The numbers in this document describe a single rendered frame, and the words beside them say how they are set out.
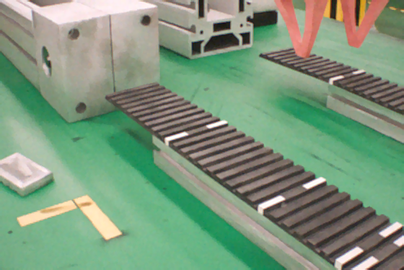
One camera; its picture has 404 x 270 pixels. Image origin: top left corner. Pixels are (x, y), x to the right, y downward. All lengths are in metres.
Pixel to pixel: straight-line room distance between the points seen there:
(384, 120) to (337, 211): 0.19
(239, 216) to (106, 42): 0.22
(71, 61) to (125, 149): 0.10
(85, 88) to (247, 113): 0.15
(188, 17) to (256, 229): 0.36
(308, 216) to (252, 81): 0.30
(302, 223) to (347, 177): 0.12
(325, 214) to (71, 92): 0.27
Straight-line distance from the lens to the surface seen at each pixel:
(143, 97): 0.42
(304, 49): 0.47
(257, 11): 0.78
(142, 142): 0.43
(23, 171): 0.39
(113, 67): 0.48
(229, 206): 0.32
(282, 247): 0.29
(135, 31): 0.48
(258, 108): 0.49
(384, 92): 0.46
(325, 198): 0.30
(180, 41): 0.64
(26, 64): 0.59
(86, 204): 0.35
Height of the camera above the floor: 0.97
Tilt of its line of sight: 26 degrees down
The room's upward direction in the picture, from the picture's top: 1 degrees counter-clockwise
